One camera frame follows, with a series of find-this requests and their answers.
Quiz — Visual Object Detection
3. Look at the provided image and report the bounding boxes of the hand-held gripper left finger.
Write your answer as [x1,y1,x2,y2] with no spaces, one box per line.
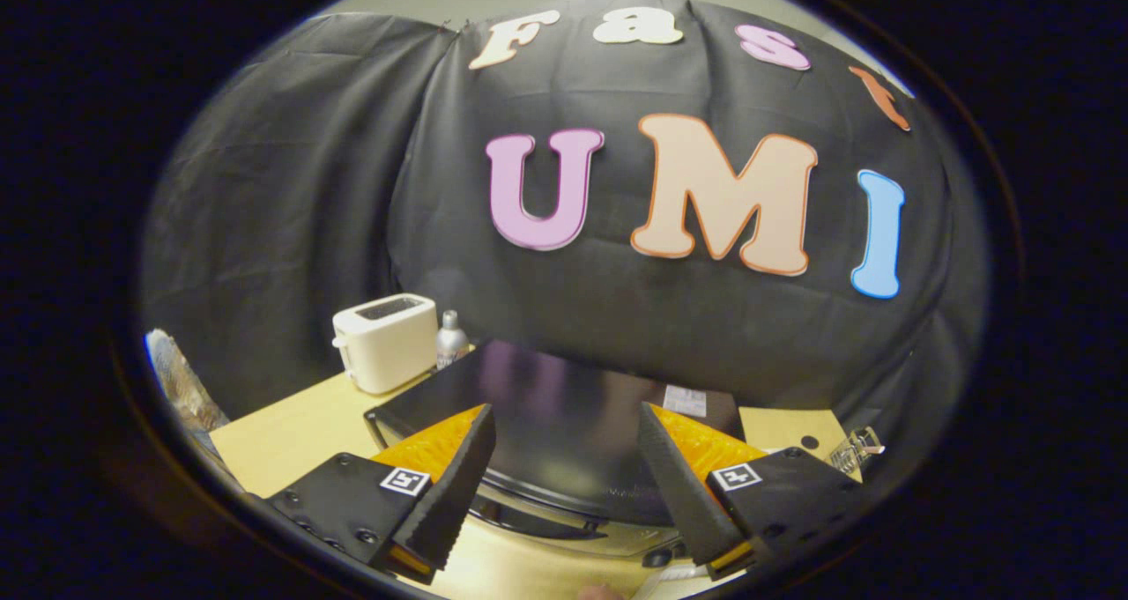
[263,403,497,586]

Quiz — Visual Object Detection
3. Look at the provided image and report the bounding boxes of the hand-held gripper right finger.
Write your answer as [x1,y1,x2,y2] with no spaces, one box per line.
[637,401,872,582]

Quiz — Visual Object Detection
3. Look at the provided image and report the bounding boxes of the black toaster oven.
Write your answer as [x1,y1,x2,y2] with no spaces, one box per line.
[364,339,746,570]

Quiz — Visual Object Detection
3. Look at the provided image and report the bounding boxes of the white bread toaster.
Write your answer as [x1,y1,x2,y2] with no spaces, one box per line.
[331,293,439,396]

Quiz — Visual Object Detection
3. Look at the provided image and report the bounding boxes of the silver spray bottle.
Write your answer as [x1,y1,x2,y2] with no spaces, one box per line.
[436,310,471,371]

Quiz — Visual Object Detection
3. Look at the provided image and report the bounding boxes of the crumpled plastic bag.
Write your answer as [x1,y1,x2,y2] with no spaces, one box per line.
[145,329,232,470]

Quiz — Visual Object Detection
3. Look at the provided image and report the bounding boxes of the black backdrop cloth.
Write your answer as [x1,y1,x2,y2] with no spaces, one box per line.
[141,0,990,460]

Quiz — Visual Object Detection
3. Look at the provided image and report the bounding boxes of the clear wire holder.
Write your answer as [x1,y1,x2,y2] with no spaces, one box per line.
[828,426,887,479]

